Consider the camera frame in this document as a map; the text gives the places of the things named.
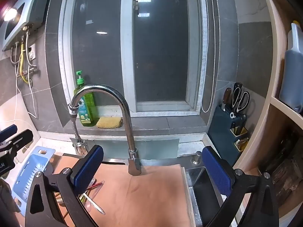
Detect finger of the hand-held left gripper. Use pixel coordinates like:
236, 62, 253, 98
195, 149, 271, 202
0, 130, 34, 158
0, 124, 18, 142

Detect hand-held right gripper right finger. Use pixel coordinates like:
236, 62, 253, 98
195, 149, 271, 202
202, 146, 280, 227

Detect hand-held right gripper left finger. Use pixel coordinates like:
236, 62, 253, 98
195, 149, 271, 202
25, 145, 105, 227

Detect red wooden chopstick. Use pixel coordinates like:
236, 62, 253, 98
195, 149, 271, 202
86, 180, 105, 191

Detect blue plastic drainer basket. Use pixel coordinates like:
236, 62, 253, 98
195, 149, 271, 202
13, 146, 56, 205

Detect metal spoon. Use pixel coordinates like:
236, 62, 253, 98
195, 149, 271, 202
83, 193, 106, 215

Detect steel sink knob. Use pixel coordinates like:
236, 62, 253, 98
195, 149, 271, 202
191, 151, 203, 165

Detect stainless steel sink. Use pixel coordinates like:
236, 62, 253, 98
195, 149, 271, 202
183, 167, 229, 227

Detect dark teal knife block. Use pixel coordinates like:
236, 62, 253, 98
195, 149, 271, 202
212, 104, 249, 152

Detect flexible chrome faucet sprayer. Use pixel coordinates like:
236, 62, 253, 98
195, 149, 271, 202
68, 103, 89, 155

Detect yellow sponge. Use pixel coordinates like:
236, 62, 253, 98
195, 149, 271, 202
96, 116, 123, 129

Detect green dish soap bottle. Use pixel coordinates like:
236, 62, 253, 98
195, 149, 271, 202
73, 70, 96, 127

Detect chrome kitchen faucet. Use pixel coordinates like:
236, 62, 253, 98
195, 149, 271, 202
71, 84, 142, 176

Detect brown wooden board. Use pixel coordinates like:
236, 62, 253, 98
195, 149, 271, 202
51, 154, 197, 227

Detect translucent splash guard panel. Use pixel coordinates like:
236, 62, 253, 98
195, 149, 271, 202
95, 139, 179, 159

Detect dark bag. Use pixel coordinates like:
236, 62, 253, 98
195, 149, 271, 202
258, 123, 303, 208

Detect plastic jug of dark liquid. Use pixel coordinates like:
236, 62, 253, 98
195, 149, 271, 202
279, 22, 303, 113

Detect white gas water heater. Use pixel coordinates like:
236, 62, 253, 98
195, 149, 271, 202
0, 0, 56, 51

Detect cream wooden shelf unit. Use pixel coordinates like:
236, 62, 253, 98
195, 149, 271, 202
234, 0, 303, 227

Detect white cable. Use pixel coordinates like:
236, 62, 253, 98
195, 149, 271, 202
0, 52, 39, 124

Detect yellow gas hose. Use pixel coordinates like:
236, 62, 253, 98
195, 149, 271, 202
20, 41, 34, 86

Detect brown handled knife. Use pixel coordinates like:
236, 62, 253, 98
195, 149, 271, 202
223, 88, 232, 107

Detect black handled scissors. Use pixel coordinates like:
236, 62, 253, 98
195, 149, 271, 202
230, 82, 250, 119

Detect braided steel water hose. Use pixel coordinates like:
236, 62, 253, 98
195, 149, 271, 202
11, 32, 38, 75

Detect white wall socket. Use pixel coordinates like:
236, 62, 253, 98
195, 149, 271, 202
27, 43, 37, 59

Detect white window frame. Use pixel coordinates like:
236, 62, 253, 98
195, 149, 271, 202
58, 0, 206, 117

